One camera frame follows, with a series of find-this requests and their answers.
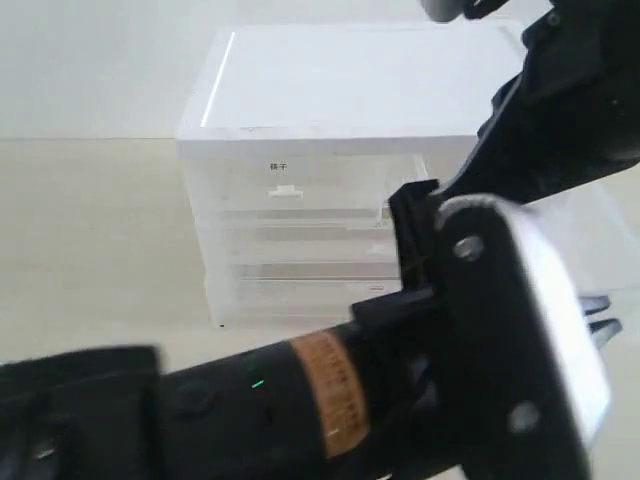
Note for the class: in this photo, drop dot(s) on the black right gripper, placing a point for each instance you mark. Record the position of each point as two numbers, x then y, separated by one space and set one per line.
571 116

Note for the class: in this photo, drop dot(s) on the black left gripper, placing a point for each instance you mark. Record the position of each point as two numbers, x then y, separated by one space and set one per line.
416 340

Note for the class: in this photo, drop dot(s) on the bunch of keys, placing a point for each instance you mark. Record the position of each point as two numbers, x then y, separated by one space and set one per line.
602 330

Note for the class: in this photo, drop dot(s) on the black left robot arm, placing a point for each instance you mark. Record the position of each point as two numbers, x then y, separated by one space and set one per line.
355 401

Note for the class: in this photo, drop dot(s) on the bottom wide clear drawer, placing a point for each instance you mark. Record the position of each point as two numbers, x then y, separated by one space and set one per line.
294 293

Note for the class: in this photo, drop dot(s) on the wide clear drawer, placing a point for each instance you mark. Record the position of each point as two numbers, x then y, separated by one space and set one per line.
294 293
256 237

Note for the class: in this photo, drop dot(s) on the middle wide clear drawer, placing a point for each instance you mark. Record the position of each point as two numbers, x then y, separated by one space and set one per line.
256 237

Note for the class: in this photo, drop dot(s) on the white translucent drawer cabinet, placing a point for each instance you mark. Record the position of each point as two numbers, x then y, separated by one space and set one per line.
284 91

